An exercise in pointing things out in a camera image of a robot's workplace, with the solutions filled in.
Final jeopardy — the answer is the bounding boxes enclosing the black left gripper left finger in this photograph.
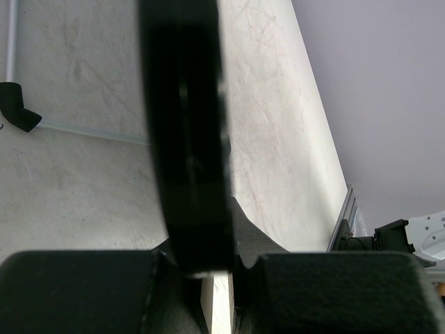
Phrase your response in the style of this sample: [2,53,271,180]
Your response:
[1,241,208,333]

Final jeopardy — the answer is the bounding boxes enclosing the aluminium mounting rail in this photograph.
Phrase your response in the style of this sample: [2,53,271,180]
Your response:
[327,185,358,253]

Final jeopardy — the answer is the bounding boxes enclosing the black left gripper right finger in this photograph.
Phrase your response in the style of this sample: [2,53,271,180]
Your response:
[233,202,444,333]

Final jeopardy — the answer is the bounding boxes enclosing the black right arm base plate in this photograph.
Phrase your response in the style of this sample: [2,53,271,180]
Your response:
[332,219,375,251]

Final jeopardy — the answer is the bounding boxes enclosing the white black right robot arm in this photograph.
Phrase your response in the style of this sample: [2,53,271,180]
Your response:
[374,211,444,267]

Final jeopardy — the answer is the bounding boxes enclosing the small black-framed whiteboard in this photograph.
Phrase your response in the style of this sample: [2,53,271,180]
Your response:
[137,1,234,277]

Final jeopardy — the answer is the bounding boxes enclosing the metal wire whiteboard stand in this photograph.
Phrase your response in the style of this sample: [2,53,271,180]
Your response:
[13,1,147,142]

